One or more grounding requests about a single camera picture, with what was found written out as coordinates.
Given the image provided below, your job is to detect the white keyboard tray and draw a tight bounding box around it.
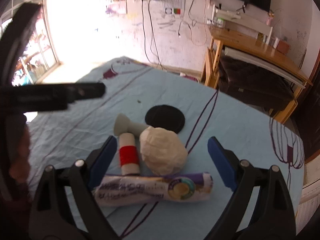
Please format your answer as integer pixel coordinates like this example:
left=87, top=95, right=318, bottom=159
left=223, top=46, right=307, bottom=88

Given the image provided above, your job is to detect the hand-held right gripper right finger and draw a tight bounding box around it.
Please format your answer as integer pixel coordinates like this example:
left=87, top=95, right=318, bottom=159
left=207, top=136, right=297, bottom=240

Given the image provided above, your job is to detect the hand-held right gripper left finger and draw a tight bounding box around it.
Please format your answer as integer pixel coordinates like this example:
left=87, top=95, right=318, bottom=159
left=29, top=135, right=118, bottom=240

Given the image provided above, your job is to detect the wooden desk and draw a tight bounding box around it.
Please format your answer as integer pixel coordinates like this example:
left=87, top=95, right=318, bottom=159
left=201, top=25, right=314, bottom=124

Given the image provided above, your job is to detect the person's left hand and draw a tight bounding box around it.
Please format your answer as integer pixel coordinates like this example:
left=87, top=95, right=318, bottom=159
left=9, top=122, right=32, bottom=180

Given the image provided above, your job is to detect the white purple snack packet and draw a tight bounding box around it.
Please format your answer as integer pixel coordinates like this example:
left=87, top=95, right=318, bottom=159
left=92, top=172, right=214, bottom=207

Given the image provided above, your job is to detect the dark brown door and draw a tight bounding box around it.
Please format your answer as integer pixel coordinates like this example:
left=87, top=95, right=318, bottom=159
left=292, top=55, right=320, bottom=160

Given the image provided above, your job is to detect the black round pad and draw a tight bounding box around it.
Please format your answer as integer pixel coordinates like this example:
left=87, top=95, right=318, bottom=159
left=145, top=104, right=186, bottom=134

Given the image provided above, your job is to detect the black charger cable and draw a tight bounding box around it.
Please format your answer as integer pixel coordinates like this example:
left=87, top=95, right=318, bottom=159
left=141, top=0, right=163, bottom=69

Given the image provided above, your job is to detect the red thread spool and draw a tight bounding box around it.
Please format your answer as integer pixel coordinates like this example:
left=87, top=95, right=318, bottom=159
left=118, top=132, right=141, bottom=175

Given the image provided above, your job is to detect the white paper ball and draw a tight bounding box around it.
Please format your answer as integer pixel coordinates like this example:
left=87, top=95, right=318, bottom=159
left=139, top=126, right=188, bottom=176

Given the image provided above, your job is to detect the grey plastic funnel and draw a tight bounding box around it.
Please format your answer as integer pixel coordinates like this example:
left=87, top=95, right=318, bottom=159
left=114, top=113, right=150, bottom=139

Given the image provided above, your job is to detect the small orange box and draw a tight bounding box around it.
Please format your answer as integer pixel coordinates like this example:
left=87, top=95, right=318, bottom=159
left=276, top=39, right=290, bottom=54

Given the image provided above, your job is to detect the white hanging cable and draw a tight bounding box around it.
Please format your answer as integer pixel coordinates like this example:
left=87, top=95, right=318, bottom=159
left=179, top=0, right=215, bottom=47

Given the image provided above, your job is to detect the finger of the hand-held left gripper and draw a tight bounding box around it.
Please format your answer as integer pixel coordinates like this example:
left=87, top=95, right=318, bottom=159
left=0, top=82, right=106, bottom=112

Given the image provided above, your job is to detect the blue printed tablecloth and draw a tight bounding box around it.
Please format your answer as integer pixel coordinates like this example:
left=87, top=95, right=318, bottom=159
left=25, top=56, right=305, bottom=240

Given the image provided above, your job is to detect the glass window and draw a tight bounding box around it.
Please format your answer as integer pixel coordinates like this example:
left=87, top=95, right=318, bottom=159
left=0, top=0, right=60, bottom=85

